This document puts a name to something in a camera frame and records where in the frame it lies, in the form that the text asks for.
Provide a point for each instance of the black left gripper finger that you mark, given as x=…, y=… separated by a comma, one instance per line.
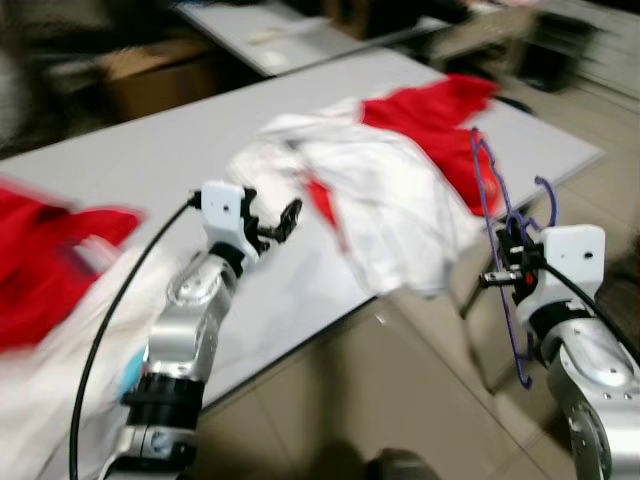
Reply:
x=253, y=198
x=288, y=220

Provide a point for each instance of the purple plastic clothes hanger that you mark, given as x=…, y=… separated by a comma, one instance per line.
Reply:
x=477, y=180

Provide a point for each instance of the white shirt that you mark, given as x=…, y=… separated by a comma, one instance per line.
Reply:
x=390, y=200

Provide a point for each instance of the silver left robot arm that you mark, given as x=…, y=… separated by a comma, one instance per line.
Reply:
x=185, y=330

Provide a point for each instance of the brown cardboard box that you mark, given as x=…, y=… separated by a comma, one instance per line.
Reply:
x=160, y=80

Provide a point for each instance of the red garment with white stripe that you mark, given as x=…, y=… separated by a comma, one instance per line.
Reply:
x=430, y=110

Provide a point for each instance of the plain red shirt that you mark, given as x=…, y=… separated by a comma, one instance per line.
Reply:
x=50, y=260

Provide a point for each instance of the grey right robot leg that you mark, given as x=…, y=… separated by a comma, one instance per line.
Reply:
x=400, y=465

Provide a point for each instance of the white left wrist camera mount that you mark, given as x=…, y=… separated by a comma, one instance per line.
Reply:
x=225, y=215

